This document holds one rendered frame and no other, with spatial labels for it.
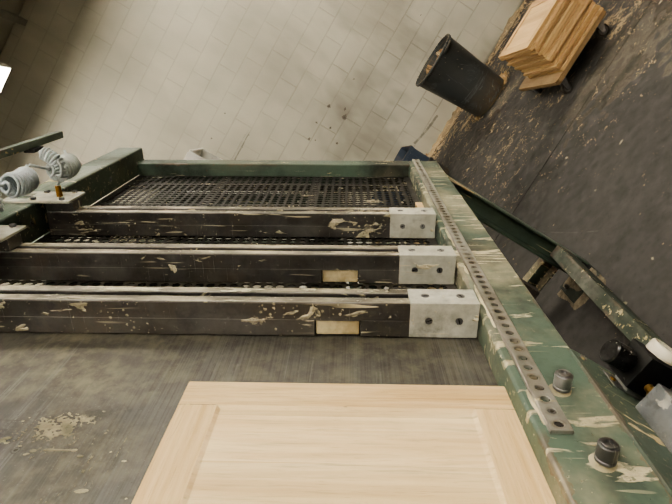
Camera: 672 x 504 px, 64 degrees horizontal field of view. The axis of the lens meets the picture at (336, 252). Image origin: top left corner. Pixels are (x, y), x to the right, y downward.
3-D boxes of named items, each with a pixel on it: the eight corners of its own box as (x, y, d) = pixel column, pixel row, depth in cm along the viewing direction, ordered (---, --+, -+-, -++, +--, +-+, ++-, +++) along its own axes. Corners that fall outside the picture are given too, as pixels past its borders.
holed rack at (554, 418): (573, 434, 67) (574, 430, 67) (549, 434, 67) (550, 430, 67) (419, 160, 221) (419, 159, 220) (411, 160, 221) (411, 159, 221)
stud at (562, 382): (573, 395, 75) (576, 377, 74) (555, 395, 75) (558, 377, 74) (566, 384, 77) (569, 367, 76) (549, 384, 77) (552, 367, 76)
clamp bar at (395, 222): (435, 241, 146) (442, 153, 137) (7, 237, 149) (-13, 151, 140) (430, 229, 155) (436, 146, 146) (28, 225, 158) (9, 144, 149)
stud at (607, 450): (620, 470, 62) (625, 449, 61) (598, 470, 62) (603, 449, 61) (610, 455, 64) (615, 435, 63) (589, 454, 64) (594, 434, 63)
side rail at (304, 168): (408, 191, 217) (410, 164, 213) (140, 189, 220) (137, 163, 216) (406, 186, 225) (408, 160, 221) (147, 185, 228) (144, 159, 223)
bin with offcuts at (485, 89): (517, 70, 457) (455, 28, 446) (484, 123, 466) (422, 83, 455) (496, 75, 507) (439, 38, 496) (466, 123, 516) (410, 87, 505)
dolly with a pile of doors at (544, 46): (622, 17, 324) (570, -21, 317) (572, 95, 332) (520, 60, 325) (572, 34, 383) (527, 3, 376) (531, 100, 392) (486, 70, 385)
